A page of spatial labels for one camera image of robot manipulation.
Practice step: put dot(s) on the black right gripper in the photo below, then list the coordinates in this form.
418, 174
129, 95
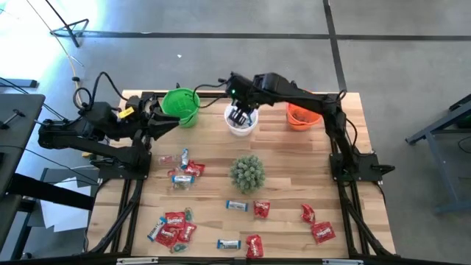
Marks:
243, 92

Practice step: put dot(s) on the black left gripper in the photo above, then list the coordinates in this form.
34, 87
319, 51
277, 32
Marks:
138, 113

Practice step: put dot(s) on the white blue Hershey's candy bar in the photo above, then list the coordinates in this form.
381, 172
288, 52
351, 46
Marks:
229, 244
237, 205
247, 126
184, 159
183, 179
156, 231

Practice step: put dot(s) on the clear-wrapped red gummy candy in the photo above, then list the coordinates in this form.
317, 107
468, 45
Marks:
167, 159
173, 172

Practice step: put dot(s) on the red Skittles candy pack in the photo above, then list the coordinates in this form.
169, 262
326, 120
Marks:
261, 209
254, 246
308, 213
175, 220
194, 169
323, 232
166, 236
187, 232

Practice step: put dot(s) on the clear-wrapped orange green gummies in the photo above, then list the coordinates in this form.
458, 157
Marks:
302, 117

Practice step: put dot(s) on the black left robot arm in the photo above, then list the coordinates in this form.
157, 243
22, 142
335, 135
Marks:
73, 129

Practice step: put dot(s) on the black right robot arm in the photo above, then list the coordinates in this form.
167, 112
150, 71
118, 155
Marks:
294, 92

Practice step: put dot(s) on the clear-wrapped green gummy candy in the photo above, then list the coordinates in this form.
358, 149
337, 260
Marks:
179, 248
188, 214
180, 186

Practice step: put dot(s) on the white plastic bucket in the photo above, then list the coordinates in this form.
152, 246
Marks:
241, 131

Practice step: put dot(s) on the green plastic bucket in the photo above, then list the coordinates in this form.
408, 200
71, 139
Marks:
176, 103

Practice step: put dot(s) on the black table clamp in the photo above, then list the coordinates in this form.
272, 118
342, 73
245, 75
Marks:
178, 86

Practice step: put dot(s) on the artificial green potted plant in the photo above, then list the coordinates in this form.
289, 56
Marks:
247, 173

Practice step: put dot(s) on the orange plastic bucket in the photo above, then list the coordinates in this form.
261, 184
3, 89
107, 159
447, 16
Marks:
301, 127

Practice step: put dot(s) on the black tripod stand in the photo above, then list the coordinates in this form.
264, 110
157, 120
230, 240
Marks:
75, 40

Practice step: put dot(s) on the black desk leg beam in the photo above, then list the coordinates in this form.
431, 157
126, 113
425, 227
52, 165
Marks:
51, 191

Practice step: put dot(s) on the black desk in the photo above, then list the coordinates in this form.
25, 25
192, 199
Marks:
25, 110

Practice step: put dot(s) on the white paper sheets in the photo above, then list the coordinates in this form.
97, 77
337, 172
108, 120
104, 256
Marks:
62, 221

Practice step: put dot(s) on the black flat bar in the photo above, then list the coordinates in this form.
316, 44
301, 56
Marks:
22, 83

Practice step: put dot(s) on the black aluminium table frame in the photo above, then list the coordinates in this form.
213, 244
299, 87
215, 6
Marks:
279, 96

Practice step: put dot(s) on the silver metal bracket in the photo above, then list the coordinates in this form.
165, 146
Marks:
342, 262
136, 261

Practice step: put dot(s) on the blue-grey metal table frame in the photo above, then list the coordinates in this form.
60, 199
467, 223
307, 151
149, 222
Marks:
441, 176

